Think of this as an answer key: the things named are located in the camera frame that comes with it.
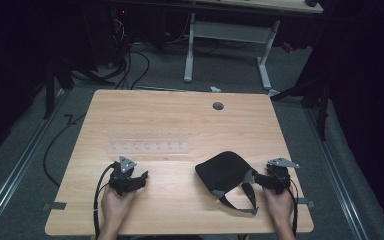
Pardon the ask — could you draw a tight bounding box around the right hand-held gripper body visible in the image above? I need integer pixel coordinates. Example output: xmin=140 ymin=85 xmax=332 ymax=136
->
xmin=264 ymin=157 xmax=300 ymax=196

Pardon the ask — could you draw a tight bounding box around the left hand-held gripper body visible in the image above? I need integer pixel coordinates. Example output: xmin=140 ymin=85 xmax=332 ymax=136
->
xmin=108 ymin=155 xmax=138 ymax=197

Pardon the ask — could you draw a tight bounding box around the person's left hand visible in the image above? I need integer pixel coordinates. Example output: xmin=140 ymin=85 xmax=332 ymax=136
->
xmin=100 ymin=189 xmax=138 ymax=235

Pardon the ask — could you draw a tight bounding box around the person's right hand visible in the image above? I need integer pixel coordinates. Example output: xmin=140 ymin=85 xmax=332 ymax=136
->
xmin=263 ymin=187 xmax=295 ymax=231

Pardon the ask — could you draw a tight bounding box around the black metal stand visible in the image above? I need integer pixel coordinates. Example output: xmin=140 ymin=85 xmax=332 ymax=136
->
xmin=269 ymin=78 xmax=332 ymax=142
xmin=42 ymin=54 xmax=116 ymax=120

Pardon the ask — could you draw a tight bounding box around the white-framed desk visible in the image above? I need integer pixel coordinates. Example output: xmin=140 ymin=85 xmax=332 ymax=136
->
xmin=183 ymin=0 xmax=324 ymax=91

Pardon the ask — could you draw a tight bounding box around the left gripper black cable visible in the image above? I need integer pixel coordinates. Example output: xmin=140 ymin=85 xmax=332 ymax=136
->
xmin=92 ymin=162 xmax=117 ymax=240

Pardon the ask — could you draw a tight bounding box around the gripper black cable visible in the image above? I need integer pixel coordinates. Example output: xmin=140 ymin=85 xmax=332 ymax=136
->
xmin=92 ymin=162 xmax=117 ymax=240
xmin=273 ymin=171 xmax=300 ymax=236

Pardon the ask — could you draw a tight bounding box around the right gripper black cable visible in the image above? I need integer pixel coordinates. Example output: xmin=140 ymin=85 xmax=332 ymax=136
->
xmin=273 ymin=171 xmax=300 ymax=236

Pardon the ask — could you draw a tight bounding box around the metal floor rail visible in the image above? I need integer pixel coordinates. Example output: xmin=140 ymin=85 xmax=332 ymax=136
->
xmin=303 ymin=106 xmax=370 ymax=240
xmin=0 ymin=89 xmax=70 ymax=236

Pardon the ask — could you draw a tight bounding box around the black floor cable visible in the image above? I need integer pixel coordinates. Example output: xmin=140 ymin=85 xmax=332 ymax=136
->
xmin=42 ymin=113 xmax=88 ymax=188

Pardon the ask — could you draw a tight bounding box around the bundle of black cables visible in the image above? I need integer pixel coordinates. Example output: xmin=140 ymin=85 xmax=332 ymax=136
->
xmin=104 ymin=14 xmax=151 ymax=91

